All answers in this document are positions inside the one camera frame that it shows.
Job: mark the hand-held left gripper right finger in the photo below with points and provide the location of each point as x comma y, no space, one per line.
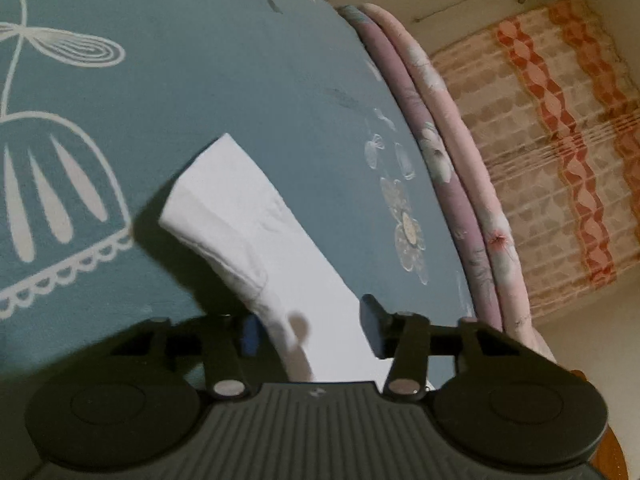
372,327

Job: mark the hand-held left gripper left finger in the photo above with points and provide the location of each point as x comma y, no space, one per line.
248,337

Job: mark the white t-shirt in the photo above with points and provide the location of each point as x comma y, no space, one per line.
260,240

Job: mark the purple floral quilt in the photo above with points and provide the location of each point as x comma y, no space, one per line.
450,195

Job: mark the pink floral quilt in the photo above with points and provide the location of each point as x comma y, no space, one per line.
475,185

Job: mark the patterned beige orange curtain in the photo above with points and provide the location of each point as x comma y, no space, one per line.
550,160

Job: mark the bed with blue floral sheet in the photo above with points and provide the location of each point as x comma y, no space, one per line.
200,60

